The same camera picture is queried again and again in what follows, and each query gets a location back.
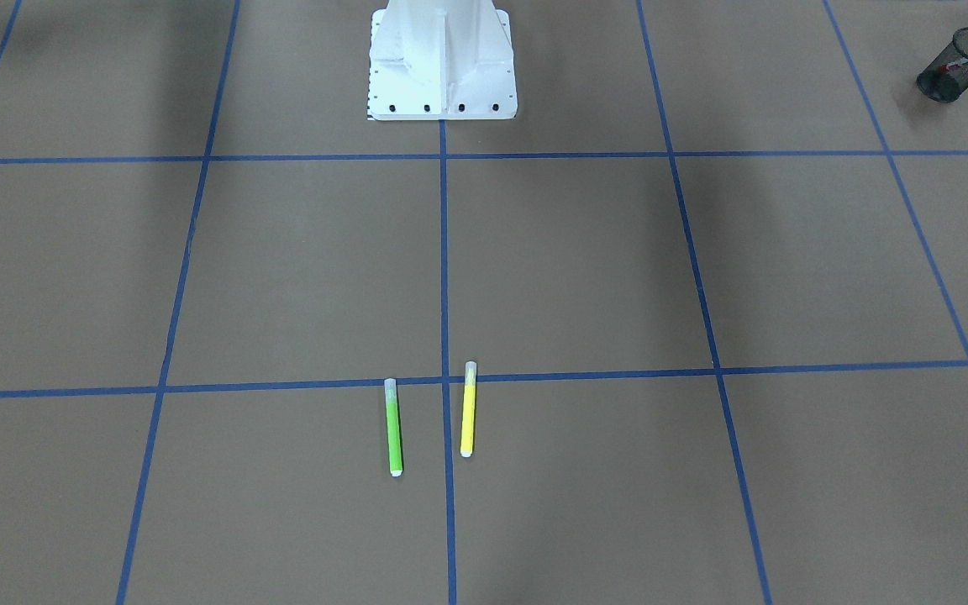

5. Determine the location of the yellow marker pen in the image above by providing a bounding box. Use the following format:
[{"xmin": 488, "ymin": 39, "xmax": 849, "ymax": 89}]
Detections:
[{"xmin": 460, "ymin": 360, "xmax": 477, "ymax": 459}]

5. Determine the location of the green marker pen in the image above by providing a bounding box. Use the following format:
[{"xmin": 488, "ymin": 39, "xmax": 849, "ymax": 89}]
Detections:
[{"xmin": 383, "ymin": 376, "xmax": 404, "ymax": 478}]

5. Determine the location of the black mesh cup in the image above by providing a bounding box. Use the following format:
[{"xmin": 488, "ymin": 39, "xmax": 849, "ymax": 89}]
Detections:
[{"xmin": 917, "ymin": 27, "xmax": 968, "ymax": 103}]

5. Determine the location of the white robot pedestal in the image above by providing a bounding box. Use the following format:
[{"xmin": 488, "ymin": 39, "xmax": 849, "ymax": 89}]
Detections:
[{"xmin": 366, "ymin": 1, "xmax": 518, "ymax": 120}]

